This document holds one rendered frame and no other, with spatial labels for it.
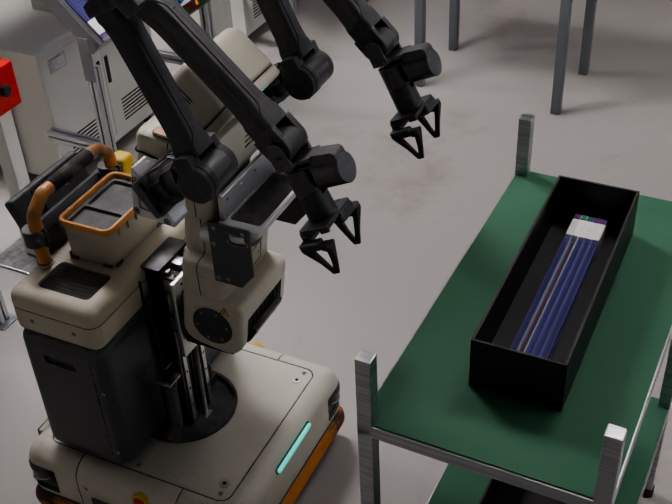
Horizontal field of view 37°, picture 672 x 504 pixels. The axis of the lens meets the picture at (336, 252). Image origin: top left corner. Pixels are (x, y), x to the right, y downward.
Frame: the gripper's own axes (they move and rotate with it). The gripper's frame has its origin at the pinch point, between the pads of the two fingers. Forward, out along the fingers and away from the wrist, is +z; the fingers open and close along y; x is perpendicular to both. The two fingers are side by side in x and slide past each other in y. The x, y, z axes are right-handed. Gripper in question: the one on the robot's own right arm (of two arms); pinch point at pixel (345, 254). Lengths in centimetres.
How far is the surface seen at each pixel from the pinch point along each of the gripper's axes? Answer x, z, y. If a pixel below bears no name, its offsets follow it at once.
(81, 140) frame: 187, -3, 124
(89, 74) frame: 164, -25, 123
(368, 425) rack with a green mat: -5.4, 21.3, -23.8
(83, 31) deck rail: 160, -39, 128
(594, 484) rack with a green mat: -41, 39, -22
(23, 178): 187, -5, 91
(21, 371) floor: 173, 40, 36
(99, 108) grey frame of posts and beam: 169, -12, 124
